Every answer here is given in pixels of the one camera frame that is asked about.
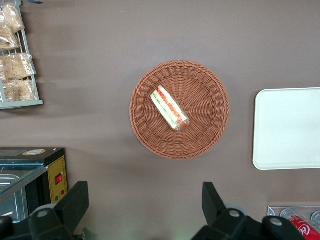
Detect clear acrylic drink holder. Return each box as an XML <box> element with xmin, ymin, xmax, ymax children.
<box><xmin>267</xmin><ymin>206</ymin><xmax>320</xmax><ymax>240</ymax></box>

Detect red cola can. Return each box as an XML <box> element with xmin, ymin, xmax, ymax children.
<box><xmin>286</xmin><ymin>214</ymin><xmax>320</xmax><ymax>240</ymax></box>

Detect white plastic tray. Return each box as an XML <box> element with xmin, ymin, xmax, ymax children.
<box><xmin>252</xmin><ymin>87</ymin><xmax>320</xmax><ymax>171</ymax></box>

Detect grey wire snack rack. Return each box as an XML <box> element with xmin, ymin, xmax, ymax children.
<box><xmin>0</xmin><ymin>0</ymin><xmax>44</xmax><ymax>110</ymax></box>

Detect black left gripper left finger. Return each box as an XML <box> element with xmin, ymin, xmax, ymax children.
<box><xmin>0</xmin><ymin>181</ymin><xmax>90</xmax><ymax>240</ymax></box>

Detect steel food pan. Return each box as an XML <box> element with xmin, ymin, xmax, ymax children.
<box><xmin>0</xmin><ymin>173</ymin><xmax>29</xmax><ymax>224</ymax></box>

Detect clear bag of snacks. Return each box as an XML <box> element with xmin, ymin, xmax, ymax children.
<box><xmin>1</xmin><ymin>3</ymin><xmax>25</xmax><ymax>33</ymax></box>
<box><xmin>0</xmin><ymin>13</ymin><xmax>21</xmax><ymax>52</ymax></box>
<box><xmin>1</xmin><ymin>79</ymin><xmax>36</xmax><ymax>103</ymax></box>
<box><xmin>0</xmin><ymin>53</ymin><xmax>38</xmax><ymax>81</ymax></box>

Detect black glass food warmer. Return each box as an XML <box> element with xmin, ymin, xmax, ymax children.
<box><xmin>0</xmin><ymin>147</ymin><xmax>69</xmax><ymax>224</ymax></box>

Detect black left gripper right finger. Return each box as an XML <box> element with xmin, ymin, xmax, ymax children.
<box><xmin>191</xmin><ymin>181</ymin><xmax>306</xmax><ymax>240</ymax></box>

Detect brown woven wicker basket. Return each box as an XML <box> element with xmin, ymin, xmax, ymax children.
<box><xmin>129</xmin><ymin>59</ymin><xmax>231</xmax><ymax>161</ymax></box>

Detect plastic-wrapped triangle sandwich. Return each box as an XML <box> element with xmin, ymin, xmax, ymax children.
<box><xmin>149</xmin><ymin>85</ymin><xmax>190</xmax><ymax>133</ymax></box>

